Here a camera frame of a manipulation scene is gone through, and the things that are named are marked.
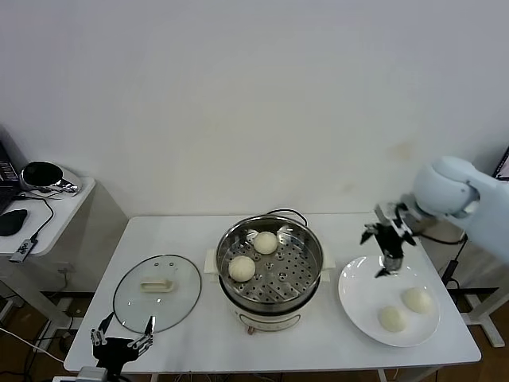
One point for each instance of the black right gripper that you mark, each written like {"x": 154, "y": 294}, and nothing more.
{"x": 389, "y": 240}

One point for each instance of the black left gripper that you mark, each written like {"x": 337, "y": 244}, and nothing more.
{"x": 115, "y": 350}

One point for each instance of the white steamed baozi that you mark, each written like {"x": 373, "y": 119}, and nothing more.
{"x": 393, "y": 319}
{"x": 417, "y": 300}
{"x": 242, "y": 268}
{"x": 265, "y": 242}

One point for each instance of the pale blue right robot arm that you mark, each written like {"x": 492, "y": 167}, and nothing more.
{"x": 445, "y": 187}

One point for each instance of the stainless steel steamer basket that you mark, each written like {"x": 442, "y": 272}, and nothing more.
{"x": 234, "y": 238}

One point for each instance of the white round plate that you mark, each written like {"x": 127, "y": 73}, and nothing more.
{"x": 358, "y": 286}

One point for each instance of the grey usb hub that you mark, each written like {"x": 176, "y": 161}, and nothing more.
{"x": 24, "y": 250}

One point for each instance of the cream electric pot base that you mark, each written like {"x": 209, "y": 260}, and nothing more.
{"x": 266, "y": 318}

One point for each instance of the white side table with mouse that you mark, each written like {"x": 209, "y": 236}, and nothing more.
{"x": 59, "y": 215}

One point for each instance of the black computer mouse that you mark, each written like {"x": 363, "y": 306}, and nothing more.
{"x": 14, "y": 221}

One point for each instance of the black laptop beside chrome object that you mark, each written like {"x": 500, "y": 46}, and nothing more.
{"x": 6, "y": 175}

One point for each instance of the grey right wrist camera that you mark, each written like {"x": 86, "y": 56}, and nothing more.
{"x": 391, "y": 211}

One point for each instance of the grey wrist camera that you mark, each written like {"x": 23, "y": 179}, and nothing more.
{"x": 93, "y": 375}
{"x": 391, "y": 211}

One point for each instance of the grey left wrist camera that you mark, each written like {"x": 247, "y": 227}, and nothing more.
{"x": 93, "y": 375}

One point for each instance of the white wall socket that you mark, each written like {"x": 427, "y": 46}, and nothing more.
{"x": 65, "y": 270}

